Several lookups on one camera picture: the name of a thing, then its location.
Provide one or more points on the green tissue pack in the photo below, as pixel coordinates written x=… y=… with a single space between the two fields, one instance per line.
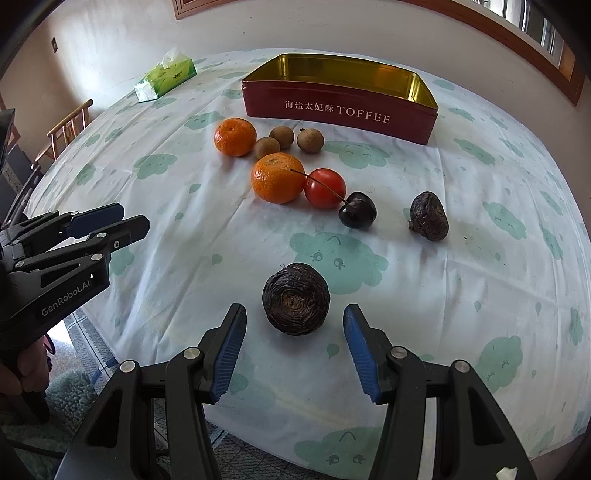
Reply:
x=168 y=76

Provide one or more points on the red tomato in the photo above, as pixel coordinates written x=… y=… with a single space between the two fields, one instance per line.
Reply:
x=325 y=188

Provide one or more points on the green shaggy rug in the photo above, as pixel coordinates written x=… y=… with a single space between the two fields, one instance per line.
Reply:
x=69 y=387

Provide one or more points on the dark red cherry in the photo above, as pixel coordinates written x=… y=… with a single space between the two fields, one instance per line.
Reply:
x=358 y=211

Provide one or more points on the light wooden chair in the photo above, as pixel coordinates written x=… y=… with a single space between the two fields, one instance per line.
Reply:
x=69 y=123

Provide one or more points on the orange tangerine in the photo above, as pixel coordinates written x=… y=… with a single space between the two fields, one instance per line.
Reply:
x=235 y=137
x=277 y=177

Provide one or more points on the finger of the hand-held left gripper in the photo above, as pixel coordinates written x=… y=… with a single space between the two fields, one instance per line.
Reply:
x=124 y=230
x=99 y=217

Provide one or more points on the white green cloud-print tablecloth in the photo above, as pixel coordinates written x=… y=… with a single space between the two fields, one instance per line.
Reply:
x=461 y=300

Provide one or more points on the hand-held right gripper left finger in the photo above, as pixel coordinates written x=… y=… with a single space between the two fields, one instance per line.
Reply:
x=228 y=355

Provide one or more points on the red metal tin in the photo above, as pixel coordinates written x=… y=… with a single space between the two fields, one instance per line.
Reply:
x=337 y=110

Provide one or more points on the wooden framed window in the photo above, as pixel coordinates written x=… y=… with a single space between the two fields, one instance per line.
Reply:
x=184 y=7

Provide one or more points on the person's left hand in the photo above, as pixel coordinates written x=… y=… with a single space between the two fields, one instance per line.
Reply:
x=34 y=369

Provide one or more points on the dark brown water chestnut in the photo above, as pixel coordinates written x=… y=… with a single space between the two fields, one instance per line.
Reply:
x=295 y=300
x=429 y=217

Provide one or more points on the brown longan with stem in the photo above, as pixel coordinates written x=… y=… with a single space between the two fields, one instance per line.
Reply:
x=310 y=141

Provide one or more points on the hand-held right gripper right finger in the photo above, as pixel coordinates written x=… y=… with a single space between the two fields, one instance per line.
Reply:
x=360 y=355

